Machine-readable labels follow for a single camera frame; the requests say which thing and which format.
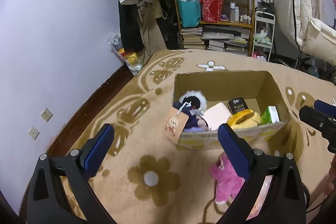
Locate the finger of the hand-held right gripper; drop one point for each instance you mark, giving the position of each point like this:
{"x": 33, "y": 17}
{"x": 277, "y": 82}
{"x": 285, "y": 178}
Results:
{"x": 315, "y": 119}
{"x": 326, "y": 108}

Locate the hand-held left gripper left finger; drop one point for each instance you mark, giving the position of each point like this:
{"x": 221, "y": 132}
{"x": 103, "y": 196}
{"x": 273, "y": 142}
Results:
{"x": 98, "y": 153}

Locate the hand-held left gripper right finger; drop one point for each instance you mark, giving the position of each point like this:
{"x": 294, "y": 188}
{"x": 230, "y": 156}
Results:
{"x": 233, "y": 150}

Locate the pink plush toy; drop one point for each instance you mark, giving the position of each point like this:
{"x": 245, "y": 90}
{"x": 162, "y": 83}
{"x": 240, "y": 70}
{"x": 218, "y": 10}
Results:
{"x": 225, "y": 182}

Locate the yellow plush toy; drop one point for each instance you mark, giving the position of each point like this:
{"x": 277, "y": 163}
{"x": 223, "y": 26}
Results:
{"x": 244, "y": 119}

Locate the pale pink soft pad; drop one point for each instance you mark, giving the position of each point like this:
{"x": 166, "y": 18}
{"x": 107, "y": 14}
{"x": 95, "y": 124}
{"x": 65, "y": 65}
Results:
{"x": 216, "y": 116}

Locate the black tissue packet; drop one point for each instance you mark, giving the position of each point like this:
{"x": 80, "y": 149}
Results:
{"x": 237, "y": 106}

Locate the green tissue packet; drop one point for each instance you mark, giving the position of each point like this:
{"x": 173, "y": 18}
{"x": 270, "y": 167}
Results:
{"x": 269, "y": 115}

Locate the cardboard box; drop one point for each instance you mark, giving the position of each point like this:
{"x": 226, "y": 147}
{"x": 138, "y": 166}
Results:
{"x": 265, "y": 87}

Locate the doll with white fur hood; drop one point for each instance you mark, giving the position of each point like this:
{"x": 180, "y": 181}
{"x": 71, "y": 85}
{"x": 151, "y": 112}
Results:
{"x": 194, "y": 100}

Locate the beige flower printed blanket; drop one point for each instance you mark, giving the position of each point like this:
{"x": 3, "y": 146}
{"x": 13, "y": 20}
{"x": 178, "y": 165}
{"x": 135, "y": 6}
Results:
{"x": 131, "y": 140}

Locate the teal toy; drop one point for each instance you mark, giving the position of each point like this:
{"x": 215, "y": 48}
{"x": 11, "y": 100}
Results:
{"x": 313, "y": 71}

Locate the pink toiletry bottles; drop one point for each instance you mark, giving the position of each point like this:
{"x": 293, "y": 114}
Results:
{"x": 258, "y": 57}

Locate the white trolley cart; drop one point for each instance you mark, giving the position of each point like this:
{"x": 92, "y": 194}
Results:
{"x": 262, "y": 43}

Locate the plastic bag of toys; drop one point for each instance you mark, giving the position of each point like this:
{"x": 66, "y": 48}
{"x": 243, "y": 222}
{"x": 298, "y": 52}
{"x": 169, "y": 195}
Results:
{"x": 128, "y": 56}

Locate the pile of books and papers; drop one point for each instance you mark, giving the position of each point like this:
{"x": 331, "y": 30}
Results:
{"x": 228, "y": 43}

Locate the black pouch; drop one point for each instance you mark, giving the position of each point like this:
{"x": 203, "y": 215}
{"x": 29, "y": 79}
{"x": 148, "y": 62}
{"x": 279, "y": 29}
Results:
{"x": 265, "y": 8}

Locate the stack of books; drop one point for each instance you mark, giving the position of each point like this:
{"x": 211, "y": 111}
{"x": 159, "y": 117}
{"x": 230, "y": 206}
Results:
{"x": 191, "y": 39}

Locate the black hanging garment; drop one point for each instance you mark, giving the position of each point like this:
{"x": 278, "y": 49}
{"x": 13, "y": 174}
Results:
{"x": 130, "y": 29}

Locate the beige hanging coat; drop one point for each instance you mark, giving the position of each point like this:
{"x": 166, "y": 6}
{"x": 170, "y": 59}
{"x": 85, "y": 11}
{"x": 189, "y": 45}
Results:
{"x": 152, "y": 35}

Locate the short white bottle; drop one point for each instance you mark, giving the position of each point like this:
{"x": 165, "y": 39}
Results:
{"x": 237, "y": 14}

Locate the tall white bottle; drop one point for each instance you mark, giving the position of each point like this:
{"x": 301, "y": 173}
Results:
{"x": 232, "y": 12}

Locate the dark hanging clothes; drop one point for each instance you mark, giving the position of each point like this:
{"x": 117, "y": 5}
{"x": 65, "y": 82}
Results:
{"x": 172, "y": 27}

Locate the red patterned bag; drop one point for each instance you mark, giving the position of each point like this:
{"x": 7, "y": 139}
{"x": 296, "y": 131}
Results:
{"x": 210, "y": 8}

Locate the teal bag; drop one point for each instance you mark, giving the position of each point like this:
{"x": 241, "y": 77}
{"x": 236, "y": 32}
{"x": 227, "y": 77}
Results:
{"x": 189, "y": 11}

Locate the white wall socket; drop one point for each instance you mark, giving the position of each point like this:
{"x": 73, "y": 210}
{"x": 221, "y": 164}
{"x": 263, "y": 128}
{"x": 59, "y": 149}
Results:
{"x": 46, "y": 114}
{"x": 33, "y": 133}

